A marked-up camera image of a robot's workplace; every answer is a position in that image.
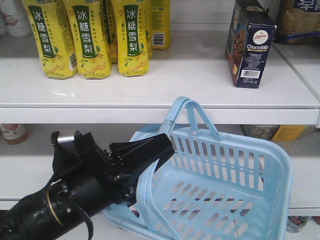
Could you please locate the yellow pear drink bottle left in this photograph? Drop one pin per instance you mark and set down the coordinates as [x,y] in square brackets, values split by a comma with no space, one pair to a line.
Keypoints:
[52,32]

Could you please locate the yellow pear drink bottle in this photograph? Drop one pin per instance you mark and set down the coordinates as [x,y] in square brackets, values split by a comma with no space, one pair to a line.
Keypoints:
[132,48]
[52,32]
[160,24]
[86,19]

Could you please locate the small jar bottom right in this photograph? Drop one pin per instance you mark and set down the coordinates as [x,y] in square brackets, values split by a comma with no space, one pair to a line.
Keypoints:
[296,223]

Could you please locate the dark blue Chocofello cookie box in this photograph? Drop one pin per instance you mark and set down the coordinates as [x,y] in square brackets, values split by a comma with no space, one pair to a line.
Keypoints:
[249,41]

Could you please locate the peach juice bottle lower shelf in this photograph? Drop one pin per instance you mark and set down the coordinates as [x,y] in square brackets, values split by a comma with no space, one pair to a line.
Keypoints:
[14,133]

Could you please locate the yellow pear drink bottle right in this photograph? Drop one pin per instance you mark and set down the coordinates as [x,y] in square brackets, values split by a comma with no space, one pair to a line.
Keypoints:
[132,48]

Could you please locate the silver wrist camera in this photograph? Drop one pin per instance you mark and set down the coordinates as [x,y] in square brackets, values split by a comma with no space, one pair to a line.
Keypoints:
[66,139]

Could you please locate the light blue plastic basket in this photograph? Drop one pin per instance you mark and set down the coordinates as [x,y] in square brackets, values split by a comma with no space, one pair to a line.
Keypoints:
[216,186]

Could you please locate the white bottle upper left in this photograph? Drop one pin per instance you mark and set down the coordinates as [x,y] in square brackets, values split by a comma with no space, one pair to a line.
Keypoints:
[15,18]

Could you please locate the yellow snack package lower shelf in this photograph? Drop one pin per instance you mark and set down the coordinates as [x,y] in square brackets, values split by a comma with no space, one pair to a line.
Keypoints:
[275,133]

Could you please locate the cracker bag blue label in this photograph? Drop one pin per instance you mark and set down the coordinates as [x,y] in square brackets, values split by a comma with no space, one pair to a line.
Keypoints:
[298,22]

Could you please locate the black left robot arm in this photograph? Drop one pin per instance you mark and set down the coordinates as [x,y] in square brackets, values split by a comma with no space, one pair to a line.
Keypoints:
[55,209]

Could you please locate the yellow pear drink bottle back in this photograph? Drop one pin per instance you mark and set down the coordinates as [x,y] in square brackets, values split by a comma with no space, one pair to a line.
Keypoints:
[160,24]

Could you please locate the yellow pear drink bottle middle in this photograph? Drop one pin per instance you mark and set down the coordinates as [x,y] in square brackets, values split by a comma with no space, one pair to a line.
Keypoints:
[86,19]

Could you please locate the white store shelving unit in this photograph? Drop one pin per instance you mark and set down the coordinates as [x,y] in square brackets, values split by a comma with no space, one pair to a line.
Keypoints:
[112,109]

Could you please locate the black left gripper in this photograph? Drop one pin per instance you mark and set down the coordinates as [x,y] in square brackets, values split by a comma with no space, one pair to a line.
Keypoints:
[112,177]

